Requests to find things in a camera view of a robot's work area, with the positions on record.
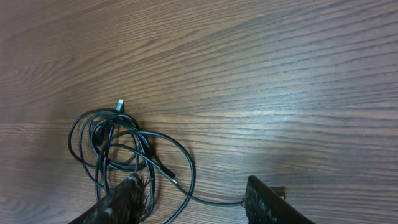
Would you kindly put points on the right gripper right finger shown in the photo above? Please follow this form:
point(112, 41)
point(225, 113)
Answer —
point(267, 205)

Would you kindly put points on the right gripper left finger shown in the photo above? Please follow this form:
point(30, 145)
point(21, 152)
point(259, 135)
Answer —
point(122, 205)

